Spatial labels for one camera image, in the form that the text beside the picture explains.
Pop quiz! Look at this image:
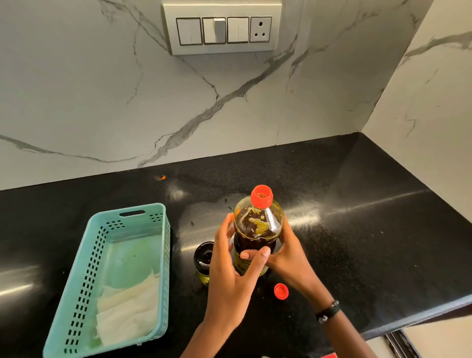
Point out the black wristband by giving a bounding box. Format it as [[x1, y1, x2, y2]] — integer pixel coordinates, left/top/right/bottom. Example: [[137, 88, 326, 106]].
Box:
[[316, 300, 340, 324]]

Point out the person's right forearm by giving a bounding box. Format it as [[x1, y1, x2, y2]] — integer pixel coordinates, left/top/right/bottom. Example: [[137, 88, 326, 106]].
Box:
[[313, 300, 379, 358]]

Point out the white wall switch panel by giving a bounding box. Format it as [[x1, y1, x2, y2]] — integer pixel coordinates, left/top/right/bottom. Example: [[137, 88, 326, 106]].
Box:
[[162, 0, 282, 56]]

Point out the teal plastic perforated basket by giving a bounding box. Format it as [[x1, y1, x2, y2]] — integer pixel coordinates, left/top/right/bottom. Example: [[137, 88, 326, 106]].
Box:
[[42, 203, 171, 358]]

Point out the person's left hand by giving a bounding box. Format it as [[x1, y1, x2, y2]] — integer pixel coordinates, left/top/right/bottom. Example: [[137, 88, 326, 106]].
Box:
[[204, 213, 271, 329]]

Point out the person's right hand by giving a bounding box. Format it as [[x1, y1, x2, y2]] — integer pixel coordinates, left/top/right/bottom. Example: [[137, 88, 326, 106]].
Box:
[[240, 217, 331, 315]]

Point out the white folded paper towel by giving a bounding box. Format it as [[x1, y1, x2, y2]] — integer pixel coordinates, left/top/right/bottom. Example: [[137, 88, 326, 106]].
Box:
[[95, 271, 161, 346]]

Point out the metal drawer handle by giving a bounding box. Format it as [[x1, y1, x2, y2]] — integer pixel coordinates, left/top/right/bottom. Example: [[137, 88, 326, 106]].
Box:
[[383, 329, 421, 358]]

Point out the oil bottle with red spout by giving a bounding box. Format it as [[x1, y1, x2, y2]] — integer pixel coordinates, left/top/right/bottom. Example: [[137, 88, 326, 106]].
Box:
[[232, 184, 285, 277]]

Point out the small glass jar black lid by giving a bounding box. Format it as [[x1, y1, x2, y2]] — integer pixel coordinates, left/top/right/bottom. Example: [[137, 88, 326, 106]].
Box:
[[193, 241, 215, 286]]

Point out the person's left forearm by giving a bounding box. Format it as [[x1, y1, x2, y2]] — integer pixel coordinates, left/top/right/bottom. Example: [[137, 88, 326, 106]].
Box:
[[180, 318, 240, 358]]

